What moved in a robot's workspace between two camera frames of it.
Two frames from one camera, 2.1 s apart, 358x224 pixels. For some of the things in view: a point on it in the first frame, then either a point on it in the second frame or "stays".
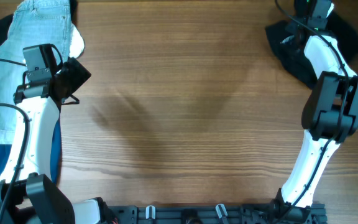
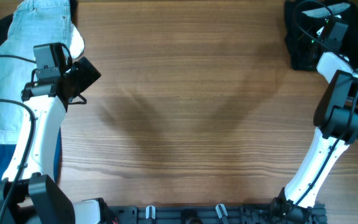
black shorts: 291,53 → 304,19
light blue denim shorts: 32,22 stays
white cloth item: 77,45 stays
